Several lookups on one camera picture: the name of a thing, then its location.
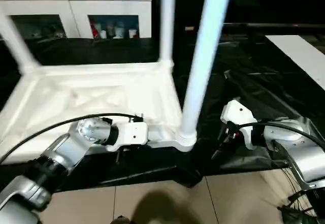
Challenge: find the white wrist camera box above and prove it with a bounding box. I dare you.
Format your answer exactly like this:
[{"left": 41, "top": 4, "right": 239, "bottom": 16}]
[
  {"left": 219, "top": 99, "right": 259, "bottom": 151},
  {"left": 106, "top": 114, "right": 150, "bottom": 154}
]

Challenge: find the white plastic table top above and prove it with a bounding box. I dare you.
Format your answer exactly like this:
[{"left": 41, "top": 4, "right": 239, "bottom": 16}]
[{"left": 0, "top": 61, "right": 199, "bottom": 168}]

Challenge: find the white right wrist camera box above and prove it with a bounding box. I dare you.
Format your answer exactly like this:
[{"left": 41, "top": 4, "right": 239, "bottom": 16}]
[{"left": 219, "top": 99, "right": 259, "bottom": 151}]

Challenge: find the white flat board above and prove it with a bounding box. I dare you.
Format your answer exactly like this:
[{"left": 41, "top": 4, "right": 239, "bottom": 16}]
[{"left": 265, "top": 35, "right": 325, "bottom": 91}]

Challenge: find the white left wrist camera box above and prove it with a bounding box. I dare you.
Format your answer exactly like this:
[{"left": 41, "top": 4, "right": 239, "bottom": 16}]
[{"left": 106, "top": 114, "right": 150, "bottom": 154}]

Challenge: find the grey round robot part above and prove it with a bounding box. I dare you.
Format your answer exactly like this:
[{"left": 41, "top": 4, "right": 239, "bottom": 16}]
[{"left": 111, "top": 216, "right": 135, "bottom": 224}]

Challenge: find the black work mat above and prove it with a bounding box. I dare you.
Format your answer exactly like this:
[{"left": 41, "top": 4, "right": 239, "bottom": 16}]
[{"left": 0, "top": 26, "right": 325, "bottom": 191}]

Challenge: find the black horizontal bar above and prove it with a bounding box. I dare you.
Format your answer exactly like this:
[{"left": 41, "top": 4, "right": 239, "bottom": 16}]
[{"left": 222, "top": 22, "right": 325, "bottom": 30}]

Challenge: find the dark cabinet with yellow label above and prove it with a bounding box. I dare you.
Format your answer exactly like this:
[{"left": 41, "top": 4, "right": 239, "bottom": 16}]
[{"left": 150, "top": 0, "right": 325, "bottom": 37}]

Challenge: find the white plastic table leg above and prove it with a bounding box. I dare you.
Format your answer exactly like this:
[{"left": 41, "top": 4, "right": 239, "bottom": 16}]
[
  {"left": 157, "top": 0, "right": 177, "bottom": 66},
  {"left": 0, "top": 12, "right": 42, "bottom": 76},
  {"left": 177, "top": 0, "right": 235, "bottom": 142}
]

